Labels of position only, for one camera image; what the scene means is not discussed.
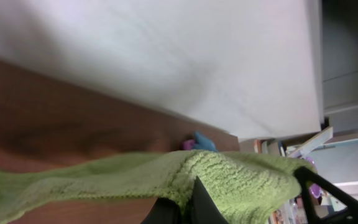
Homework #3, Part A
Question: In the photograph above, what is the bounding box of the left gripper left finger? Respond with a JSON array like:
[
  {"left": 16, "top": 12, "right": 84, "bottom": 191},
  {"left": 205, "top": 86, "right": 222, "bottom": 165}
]
[{"left": 141, "top": 177, "right": 229, "bottom": 224}]

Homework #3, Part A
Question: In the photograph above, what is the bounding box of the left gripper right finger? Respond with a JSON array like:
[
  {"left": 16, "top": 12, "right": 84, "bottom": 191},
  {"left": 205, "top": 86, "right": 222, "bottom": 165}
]
[{"left": 294, "top": 167, "right": 358, "bottom": 224}]

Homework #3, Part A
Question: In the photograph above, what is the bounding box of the light green microfiber cloth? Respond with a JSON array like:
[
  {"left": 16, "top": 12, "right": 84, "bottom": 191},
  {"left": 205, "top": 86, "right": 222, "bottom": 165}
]
[{"left": 0, "top": 150, "right": 313, "bottom": 223}]

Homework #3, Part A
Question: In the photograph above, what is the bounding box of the crumpled purple cloth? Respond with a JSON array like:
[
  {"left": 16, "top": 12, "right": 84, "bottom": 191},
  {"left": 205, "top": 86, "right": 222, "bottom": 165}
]
[{"left": 181, "top": 139, "right": 196, "bottom": 151}]

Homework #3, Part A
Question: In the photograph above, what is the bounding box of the crumpled blue cloth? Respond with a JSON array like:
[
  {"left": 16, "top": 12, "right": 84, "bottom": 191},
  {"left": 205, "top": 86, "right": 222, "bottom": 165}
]
[{"left": 192, "top": 132, "right": 218, "bottom": 152}]

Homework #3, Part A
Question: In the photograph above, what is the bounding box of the purple object in background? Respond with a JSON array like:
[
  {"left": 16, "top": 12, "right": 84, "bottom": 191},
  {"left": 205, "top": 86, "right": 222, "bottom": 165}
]
[{"left": 305, "top": 157, "right": 321, "bottom": 198}]

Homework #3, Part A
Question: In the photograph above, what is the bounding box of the white slanted board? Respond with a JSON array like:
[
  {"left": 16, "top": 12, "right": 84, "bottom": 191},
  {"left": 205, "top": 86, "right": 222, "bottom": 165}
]
[{"left": 287, "top": 126, "right": 333, "bottom": 158}]

